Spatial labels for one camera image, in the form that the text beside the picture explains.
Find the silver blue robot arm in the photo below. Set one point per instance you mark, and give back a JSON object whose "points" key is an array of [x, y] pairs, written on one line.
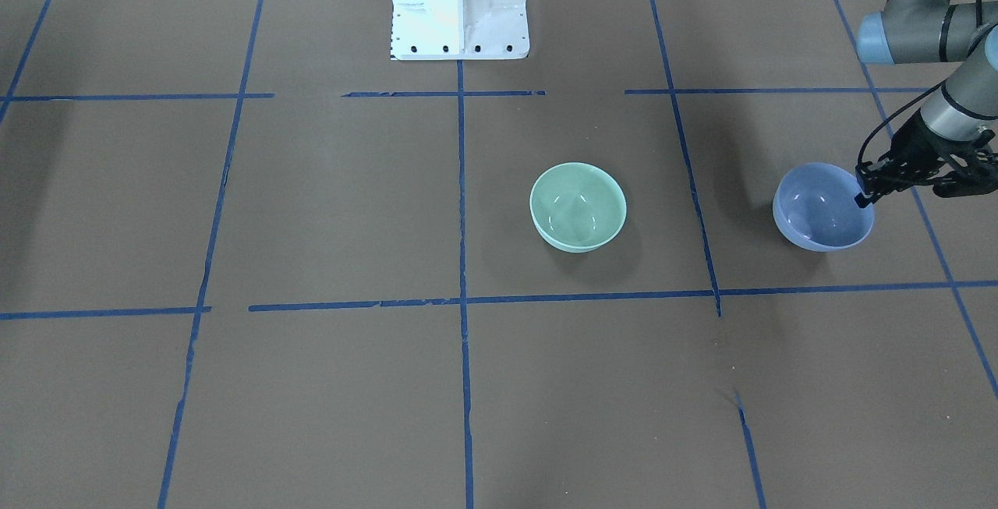
{"points": [[960, 32]]}

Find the green bowl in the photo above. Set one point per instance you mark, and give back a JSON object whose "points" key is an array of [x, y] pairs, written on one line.
{"points": [[577, 207]]}

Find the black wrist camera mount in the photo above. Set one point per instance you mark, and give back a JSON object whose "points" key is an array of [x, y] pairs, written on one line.
{"points": [[973, 166]]}

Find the blue bowl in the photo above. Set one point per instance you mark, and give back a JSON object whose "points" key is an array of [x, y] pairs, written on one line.
{"points": [[814, 208]]}

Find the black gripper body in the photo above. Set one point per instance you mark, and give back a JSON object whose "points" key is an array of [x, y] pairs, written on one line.
{"points": [[914, 145]]}

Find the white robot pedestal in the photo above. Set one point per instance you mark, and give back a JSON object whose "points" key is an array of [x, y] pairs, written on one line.
{"points": [[432, 30]]}

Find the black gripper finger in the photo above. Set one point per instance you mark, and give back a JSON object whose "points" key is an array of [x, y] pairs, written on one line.
{"points": [[874, 184]]}

